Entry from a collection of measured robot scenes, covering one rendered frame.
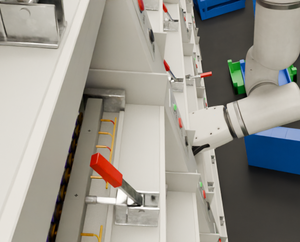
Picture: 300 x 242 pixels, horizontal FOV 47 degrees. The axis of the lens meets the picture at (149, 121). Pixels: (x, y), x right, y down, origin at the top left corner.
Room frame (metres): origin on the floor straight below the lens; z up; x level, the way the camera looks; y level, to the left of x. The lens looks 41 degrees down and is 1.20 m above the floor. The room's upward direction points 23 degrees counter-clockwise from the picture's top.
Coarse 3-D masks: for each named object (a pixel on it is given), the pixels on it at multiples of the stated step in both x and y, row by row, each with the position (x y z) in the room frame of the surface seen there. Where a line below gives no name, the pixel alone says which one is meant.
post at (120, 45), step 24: (120, 0) 0.35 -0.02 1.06; (120, 24) 0.35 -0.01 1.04; (96, 48) 0.36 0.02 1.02; (120, 48) 0.35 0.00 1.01; (144, 48) 0.35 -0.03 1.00; (168, 96) 0.39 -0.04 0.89; (168, 120) 0.35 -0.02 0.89; (168, 144) 0.35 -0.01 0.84; (168, 168) 0.35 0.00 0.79; (192, 168) 0.39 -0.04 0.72
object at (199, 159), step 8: (184, 48) 1.02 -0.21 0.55; (192, 48) 1.01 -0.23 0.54; (184, 56) 1.01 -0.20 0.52; (184, 64) 0.97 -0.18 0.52; (192, 64) 0.96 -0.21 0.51; (192, 72) 0.92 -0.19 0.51; (192, 88) 0.84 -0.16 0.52; (192, 96) 0.80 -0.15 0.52; (192, 104) 0.77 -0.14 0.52; (200, 160) 0.56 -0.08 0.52; (200, 168) 0.54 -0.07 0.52; (208, 192) 0.43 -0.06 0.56; (208, 200) 0.43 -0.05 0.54
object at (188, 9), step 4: (188, 4) 1.68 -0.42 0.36; (188, 8) 1.69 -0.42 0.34; (188, 12) 1.69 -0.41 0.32; (188, 16) 1.65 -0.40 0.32; (188, 20) 1.61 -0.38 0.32; (188, 24) 1.53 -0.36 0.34; (192, 28) 1.53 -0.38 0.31; (192, 32) 1.49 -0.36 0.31; (192, 36) 1.45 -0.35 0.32; (192, 40) 1.42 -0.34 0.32; (196, 56) 1.29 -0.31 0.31; (196, 60) 1.26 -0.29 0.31; (200, 80) 1.11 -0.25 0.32
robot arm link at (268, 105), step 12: (264, 84) 0.57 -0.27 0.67; (288, 84) 0.53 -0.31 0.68; (252, 96) 0.55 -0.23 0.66; (264, 96) 0.53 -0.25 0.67; (276, 96) 0.52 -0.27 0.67; (288, 96) 0.50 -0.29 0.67; (240, 108) 0.54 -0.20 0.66; (252, 108) 0.52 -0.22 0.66; (264, 108) 0.51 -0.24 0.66; (276, 108) 0.50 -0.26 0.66; (288, 108) 0.49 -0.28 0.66; (252, 120) 0.51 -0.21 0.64; (264, 120) 0.50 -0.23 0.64; (276, 120) 0.49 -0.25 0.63; (288, 120) 0.48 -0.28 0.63; (252, 132) 0.50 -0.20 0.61
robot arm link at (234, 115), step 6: (234, 102) 0.57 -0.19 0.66; (228, 108) 0.56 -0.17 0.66; (234, 108) 0.55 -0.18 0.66; (228, 114) 0.55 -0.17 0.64; (234, 114) 0.53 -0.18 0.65; (240, 114) 0.53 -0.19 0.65; (228, 120) 0.54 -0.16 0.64; (234, 120) 0.52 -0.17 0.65; (240, 120) 0.52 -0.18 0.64; (234, 126) 0.52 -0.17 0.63; (240, 126) 0.51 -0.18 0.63; (234, 132) 0.52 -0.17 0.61; (240, 132) 0.51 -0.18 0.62; (246, 132) 0.51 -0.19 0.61
